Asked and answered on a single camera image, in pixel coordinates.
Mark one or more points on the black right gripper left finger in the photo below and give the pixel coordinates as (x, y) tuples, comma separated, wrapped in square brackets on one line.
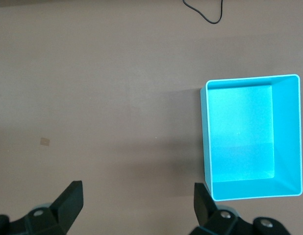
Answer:
[(60, 210)]

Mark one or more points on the cyan plastic bin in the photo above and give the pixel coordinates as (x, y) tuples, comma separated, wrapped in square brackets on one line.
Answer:
[(239, 134)]

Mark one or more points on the small brown tape patch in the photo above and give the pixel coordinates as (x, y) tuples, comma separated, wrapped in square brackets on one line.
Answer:
[(44, 141)]

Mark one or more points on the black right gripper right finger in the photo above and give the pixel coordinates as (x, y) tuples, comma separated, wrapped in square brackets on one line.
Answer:
[(208, 220)]

